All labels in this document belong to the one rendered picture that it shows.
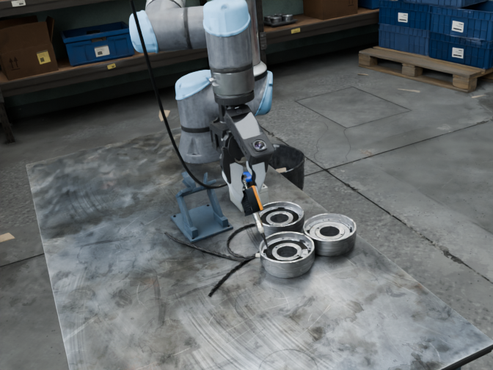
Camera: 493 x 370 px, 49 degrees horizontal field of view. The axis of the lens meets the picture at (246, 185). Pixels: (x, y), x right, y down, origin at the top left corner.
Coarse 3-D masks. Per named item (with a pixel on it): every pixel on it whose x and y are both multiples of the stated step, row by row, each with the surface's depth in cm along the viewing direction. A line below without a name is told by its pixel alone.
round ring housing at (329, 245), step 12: (324, 216) 112; (336, 216) 112; (324, 228) 110; (336, 228) 109; (348, 228) 109; (324, 240) 103; (336, 240) 103; (348, 240) 104; (324, 252) 105; (336, 252) 105
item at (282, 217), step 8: (272, 208) 118; (288, 208) 117; (296, 208) 117; (272, 216) 116; (280, 216) 116; (288, 216) 115; (264, 224) 110; (272, 224) 112; (280, 224) 112; (288, 224) 110; (296, 224) 110; (264, 232) 111; (272, 232) 110
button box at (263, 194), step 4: (252, 184) 125; (264, 184) 125; (264, 188) 124; (260, 192) 124; (264, 192) 124; (268, 192) 125; (232, 196) 127; (260, 196) 124; (264, 196) 125; (268, 196) 125; (232, 200) 128; (236, 200) 125; (264, 200) 125; (268, 200) 125; (236, 204) 126; (240, 204) 123; (264, 204) 125; (240, 208) 124
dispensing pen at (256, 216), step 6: (246, 186) 103; (246, 192) 101; (252, 192) 101; (246, 198) 101; (252, 198) 101; (246, 204) 102; (252, 204) 100; (246, 210) 103; (252, 210) 100; (258, 210) 101; (258, 216) 102; (258, 222) 102; (258, 228) 102; (264, 234) 102; (264, 240) 102
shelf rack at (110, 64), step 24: (0, 0) 378; (24, 0) 374; (48, 0) 381; (72, 0) 388; (96, 0) 394; (0, 72) 423; (72, 72) 406; (96, 72) 414; (120, 72) 422; (0, 96) 391
